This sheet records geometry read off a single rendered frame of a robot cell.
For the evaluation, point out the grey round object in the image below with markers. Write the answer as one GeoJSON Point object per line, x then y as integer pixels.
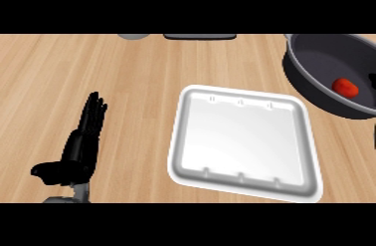
{"type": "Point", "coordinates": [133, 36]}

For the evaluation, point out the dark grey pot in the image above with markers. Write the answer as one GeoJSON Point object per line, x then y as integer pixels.
{"type": "Point", "coordinates": [323, 67]}

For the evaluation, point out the dark flat appliance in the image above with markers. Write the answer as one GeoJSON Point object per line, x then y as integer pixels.
{"type": "Point", "coordinates": [199, 36]}

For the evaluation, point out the white plastic tray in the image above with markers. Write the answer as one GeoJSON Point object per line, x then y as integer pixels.
{"type": "Point", "coordinates": [242, 142]}

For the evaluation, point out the red tomato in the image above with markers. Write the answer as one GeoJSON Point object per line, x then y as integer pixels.
{"type": "Point", "coordinates": [345, 87]}

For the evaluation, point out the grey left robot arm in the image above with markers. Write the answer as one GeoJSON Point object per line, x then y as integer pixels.
{"type": "Point", "coordinates": [78, 193]}

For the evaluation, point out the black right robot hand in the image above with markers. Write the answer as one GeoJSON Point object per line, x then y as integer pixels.
{"type": "Point", "coordinates": [373, 80]}

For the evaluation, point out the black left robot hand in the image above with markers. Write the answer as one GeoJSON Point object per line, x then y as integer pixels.
{"type": "Point", "coordinates": [81, 142]}

